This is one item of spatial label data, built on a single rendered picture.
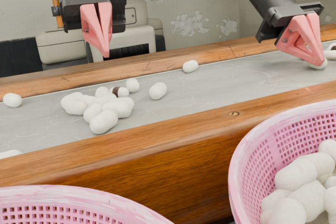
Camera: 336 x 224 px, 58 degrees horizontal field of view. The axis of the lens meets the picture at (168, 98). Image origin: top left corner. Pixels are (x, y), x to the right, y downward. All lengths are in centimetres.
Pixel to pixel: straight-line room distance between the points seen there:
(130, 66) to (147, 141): 37
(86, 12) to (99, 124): 20
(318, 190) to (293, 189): 2
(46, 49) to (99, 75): 73
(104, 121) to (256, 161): 17
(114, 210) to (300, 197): 11
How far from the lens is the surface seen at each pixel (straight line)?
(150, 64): 61
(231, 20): 299
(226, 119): 27
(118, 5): 52
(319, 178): 27
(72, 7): 49
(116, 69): 59
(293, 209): 20
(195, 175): 26
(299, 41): 55
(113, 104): 37
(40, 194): 21
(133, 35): 104
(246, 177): 21
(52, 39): 129
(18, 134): 40
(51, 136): 37
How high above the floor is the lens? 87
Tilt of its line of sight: 17 degrees down
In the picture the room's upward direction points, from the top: 7 degrees counter-clockwise
